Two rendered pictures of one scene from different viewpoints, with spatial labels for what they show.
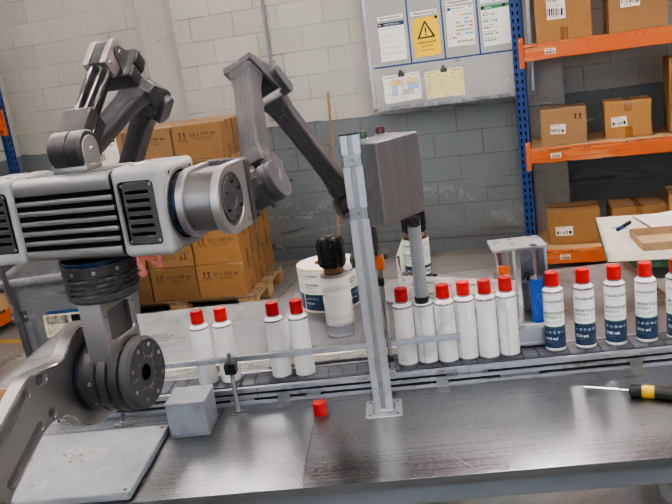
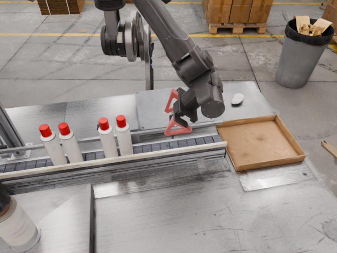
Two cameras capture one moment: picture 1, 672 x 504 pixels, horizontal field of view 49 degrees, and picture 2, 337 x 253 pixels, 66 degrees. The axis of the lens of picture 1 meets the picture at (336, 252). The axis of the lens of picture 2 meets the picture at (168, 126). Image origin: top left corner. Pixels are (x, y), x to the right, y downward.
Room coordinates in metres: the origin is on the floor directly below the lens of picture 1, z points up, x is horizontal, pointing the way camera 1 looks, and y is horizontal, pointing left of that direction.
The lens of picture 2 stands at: (2.55, 0.35, 1.71)
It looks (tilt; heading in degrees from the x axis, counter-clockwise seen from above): 44 degrees down; 164
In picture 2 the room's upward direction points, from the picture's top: straight up
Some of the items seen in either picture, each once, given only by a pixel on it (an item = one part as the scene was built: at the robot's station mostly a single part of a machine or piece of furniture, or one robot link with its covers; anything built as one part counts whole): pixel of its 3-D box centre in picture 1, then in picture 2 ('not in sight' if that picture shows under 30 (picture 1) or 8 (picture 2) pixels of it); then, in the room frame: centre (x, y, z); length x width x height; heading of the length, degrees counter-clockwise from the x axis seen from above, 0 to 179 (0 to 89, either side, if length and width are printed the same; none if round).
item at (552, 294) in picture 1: (553, 310); not in sight; (1.76, -0.52, 0.98); 0.05 x 0.05 x 0.20
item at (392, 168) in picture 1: (384, 178); not in sight; (1.71, -0.13, 1.38); 0.17 x 0.10 x 0.19; 140
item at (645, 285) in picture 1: (645, 301); not in sight; (1.73, -0.75, 0.98); 0.05 x 0.05 x 0.20
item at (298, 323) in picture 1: (300, 337); (52, 146); (1.82, 0.12, 0.98); 0.05 x 0.05 x 0.20
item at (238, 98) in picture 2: not in sight; (237, 98); (1.60, 1.01, 0.85); 0.08 x 0.07 x 0.04; 92
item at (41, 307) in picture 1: (81, 310); not in sight; (4.13, 1.50, 0.48); 0.89 x 0.63 x 0.96; 2
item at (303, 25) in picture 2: not in sight; (310, 36); (0.49, 2.45, 0.50); 0.42 x 0.41 x 0.28; 73
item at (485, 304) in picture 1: (486, 318); not in sight; (1.77, -0.35, 0.98); 0.05 x 0.05 x 0.20
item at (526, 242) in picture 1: (516, 243); not in sight; (1.86, -0.47, 1.14); 0.14 x 0.11 x 0.01; 84
